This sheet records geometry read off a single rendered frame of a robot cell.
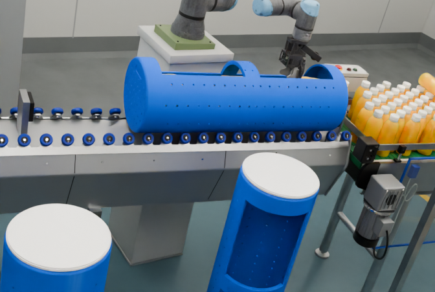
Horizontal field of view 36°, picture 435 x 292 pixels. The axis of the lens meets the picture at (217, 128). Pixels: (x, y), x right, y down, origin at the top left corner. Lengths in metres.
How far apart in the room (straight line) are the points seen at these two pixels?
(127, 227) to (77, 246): 1.52
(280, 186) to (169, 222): 1.15
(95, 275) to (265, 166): 0.80
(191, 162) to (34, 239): 0.93
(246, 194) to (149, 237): 1.12
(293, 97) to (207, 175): 0.46
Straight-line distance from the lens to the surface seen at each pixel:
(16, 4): 3.74
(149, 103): 2.36
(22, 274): 1.79
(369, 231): 2.96
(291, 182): 2.29
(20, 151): 2.38
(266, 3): 2.54
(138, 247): 3.30
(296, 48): 2.66
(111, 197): 2.61
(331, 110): 2.73
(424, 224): 3.10
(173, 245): 3.42
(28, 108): 2.37
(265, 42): 6.38
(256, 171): 2.29
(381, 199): 2.86
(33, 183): 2.45
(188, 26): 2.87
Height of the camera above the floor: 2.19
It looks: 28 degrees down
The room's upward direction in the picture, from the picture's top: 14 degrees clockwise
